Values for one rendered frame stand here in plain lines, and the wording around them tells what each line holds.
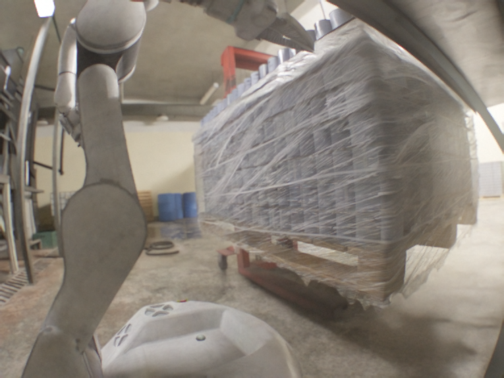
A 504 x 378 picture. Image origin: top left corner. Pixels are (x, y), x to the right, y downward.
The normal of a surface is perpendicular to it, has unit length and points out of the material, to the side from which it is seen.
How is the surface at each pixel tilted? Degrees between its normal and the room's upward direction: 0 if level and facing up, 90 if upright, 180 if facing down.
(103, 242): 90
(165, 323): 73
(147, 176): 90
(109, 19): 90
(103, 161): 90
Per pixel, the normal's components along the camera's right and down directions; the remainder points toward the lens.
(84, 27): 0.26, 0.07
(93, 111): 0.50, -0.06
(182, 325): 0.46, -0.34
